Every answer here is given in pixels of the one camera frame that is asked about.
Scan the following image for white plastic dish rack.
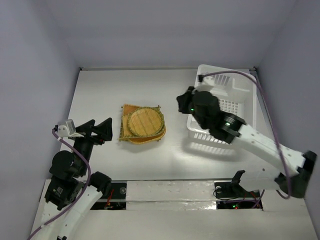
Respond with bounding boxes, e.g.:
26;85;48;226
186;73;257;147

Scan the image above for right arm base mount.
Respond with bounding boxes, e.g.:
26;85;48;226
213;170;261;201

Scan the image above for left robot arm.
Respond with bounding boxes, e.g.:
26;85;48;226
28;117;113;240

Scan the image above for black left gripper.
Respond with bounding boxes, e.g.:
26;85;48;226
72;116;113;174

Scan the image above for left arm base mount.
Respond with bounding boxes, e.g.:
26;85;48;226
91;181;127;211

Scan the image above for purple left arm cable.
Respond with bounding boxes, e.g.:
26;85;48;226
26;128;91;240

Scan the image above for round yellow green-rimmed plate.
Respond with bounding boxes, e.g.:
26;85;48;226
126;106;165;137

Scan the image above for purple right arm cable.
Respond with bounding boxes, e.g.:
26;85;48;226
198;70;293;208

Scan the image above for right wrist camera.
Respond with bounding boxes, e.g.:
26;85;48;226
195;74;214;92

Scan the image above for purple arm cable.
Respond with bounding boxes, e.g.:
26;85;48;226
198;70;293;208
26;128;91;240

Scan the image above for silver foil covered panel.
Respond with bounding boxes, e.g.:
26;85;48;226
125;180;217;211

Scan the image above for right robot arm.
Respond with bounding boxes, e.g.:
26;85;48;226
176;86;317;199

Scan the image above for square woven bamboo plate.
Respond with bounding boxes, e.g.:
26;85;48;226
117;104;162;144

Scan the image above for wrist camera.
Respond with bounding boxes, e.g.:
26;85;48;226
195;74;214;92
53;119;84;138

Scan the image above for yellow woven fan plate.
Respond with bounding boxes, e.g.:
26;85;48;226
120;106;167;140

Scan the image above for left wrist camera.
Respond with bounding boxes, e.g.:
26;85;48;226
53;119;84;138

